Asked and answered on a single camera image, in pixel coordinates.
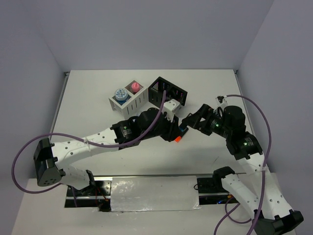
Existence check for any blue highlighter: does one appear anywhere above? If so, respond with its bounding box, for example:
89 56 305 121
179 127 189 137

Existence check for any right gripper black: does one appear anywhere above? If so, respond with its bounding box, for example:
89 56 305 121
181 103 231 138

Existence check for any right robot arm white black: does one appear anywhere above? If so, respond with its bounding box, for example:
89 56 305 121
182 104 304 235

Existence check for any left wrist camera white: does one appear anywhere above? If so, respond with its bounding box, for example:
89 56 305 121
162 99 181 115

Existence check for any black two-slot organizer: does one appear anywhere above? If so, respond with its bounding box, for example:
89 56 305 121
147 76 188 117

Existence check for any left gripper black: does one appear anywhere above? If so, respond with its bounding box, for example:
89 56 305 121
141 111 183 142

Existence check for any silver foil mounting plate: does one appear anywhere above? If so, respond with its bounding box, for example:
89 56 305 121
65 175 231 212

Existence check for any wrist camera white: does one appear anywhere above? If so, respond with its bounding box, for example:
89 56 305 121
215 96 228 106
162 99 181 115

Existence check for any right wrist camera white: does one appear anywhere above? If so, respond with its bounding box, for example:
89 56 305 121
215 96 228 106

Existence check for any white two-slot organizer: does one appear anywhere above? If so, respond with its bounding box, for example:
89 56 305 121
109 80 148 119

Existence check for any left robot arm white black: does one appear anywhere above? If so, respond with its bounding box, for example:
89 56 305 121
34 108 183 195

